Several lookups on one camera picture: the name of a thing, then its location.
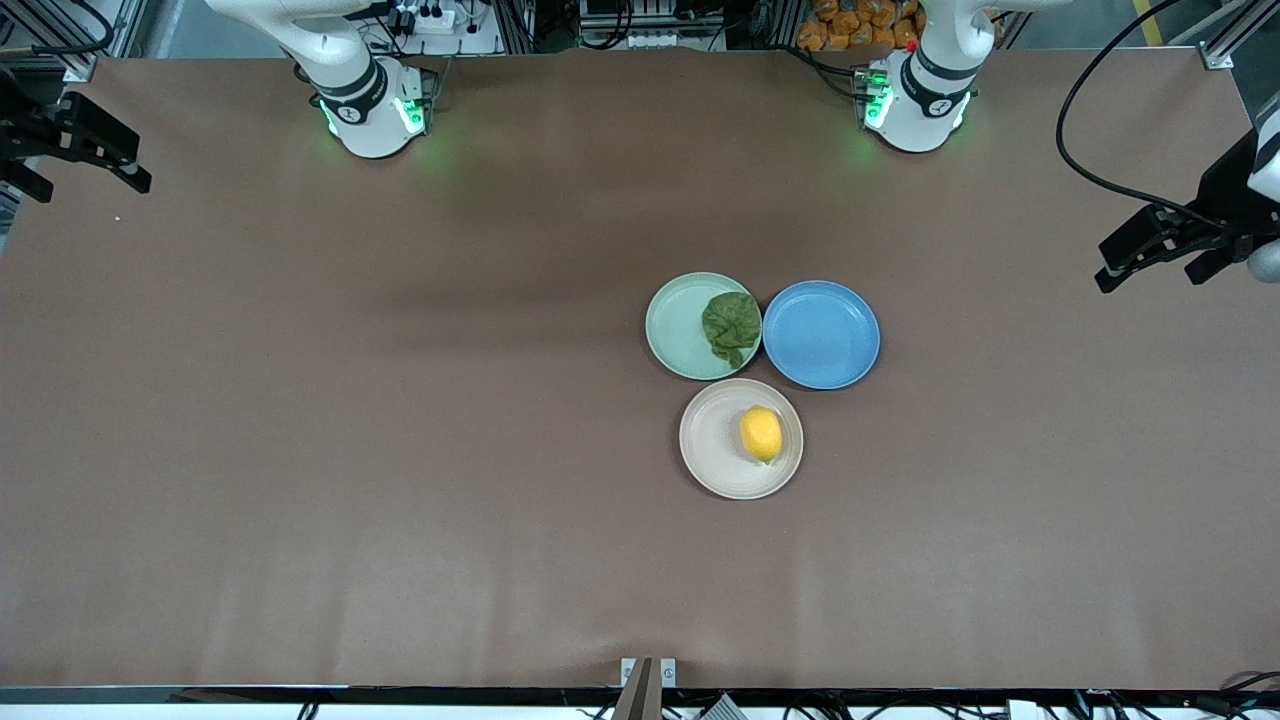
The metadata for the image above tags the green lettuce leaf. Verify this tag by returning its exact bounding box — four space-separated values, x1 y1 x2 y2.
701 291 763 370

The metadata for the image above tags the yellow lemon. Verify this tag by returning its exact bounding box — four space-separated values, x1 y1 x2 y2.
739 405 784 465

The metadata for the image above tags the blue plate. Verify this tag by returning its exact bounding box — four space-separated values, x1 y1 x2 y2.
762 280 882 391

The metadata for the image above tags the white power strip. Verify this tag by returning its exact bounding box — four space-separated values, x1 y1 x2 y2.
393 0 458 37

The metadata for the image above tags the orange snack packets pile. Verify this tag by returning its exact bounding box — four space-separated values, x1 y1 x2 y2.
797 0 926 52

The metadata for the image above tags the light green plate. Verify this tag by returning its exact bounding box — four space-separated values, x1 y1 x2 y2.
645 272 764 382

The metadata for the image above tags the beige plate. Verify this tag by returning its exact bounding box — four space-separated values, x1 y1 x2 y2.
679 378 805 501

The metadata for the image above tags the aluminium frame profile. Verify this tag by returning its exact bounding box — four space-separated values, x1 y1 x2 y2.
0 0 151 83
1195 0 1263 71

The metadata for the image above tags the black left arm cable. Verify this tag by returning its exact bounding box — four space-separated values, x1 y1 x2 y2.
1056 0 1233 229

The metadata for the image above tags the black base cable bundle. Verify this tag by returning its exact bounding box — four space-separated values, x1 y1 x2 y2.
790 45 873 101

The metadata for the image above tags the metal table edge bracket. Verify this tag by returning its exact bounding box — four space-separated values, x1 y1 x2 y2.
612 657 678 720

